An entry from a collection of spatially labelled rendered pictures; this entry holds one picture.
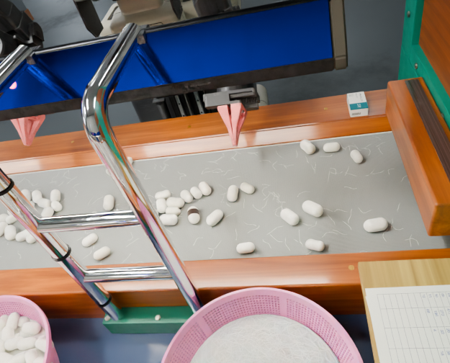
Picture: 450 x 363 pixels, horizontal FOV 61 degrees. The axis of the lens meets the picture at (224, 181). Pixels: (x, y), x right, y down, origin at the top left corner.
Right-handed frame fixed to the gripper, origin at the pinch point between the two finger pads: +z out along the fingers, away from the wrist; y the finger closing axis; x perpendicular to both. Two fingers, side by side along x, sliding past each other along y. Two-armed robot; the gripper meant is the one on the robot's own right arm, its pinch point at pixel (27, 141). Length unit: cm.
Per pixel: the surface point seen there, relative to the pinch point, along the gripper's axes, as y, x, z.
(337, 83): 81, 157, -54
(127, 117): -53, 155, -50
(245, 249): 48, -8, 25
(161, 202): 30.7, -0.4, 15.7
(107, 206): 18.7, 0.2, 15.6
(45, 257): 7.9, -5.3, 24.8
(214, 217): 42.0, -3.5, 19.4
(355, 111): 70, 10, 0
